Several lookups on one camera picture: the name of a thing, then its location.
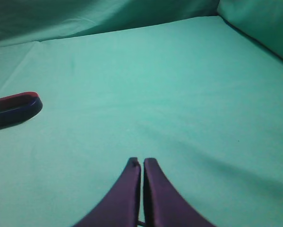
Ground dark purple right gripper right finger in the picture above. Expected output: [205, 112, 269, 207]
[143, 158, 214, 227]

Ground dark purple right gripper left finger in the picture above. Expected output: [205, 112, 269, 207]
[74, 157, 141, 227]

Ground green cloth backdrop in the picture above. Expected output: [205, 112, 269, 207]
[0, 0, 283, 227]

